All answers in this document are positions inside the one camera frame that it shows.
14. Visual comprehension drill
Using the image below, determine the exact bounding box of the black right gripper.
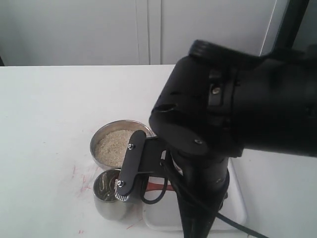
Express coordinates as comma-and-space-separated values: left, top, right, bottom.
168, 151, 230, 238

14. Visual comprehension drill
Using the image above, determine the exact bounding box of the brown wooden spoon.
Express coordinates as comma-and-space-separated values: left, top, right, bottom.
134, 177, 163, 192

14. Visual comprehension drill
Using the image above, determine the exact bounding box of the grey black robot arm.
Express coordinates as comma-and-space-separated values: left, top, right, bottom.
149, 40, 317, 238

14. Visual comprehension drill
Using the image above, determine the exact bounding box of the small steel cup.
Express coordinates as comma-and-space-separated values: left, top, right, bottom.
93, 169, 133, 221

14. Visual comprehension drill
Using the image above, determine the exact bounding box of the steel bowl of rice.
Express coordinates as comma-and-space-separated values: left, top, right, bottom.
90, 120, 155, 170

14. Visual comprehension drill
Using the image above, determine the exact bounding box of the white plastic tray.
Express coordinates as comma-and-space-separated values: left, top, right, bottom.
143, 159, 247, 232

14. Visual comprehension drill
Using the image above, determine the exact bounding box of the white cabinet behind table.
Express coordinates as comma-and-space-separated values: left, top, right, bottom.
0, 0, 290, 66

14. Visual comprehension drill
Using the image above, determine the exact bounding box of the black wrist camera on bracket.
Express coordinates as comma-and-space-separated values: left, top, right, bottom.
114, 130, 168, 205

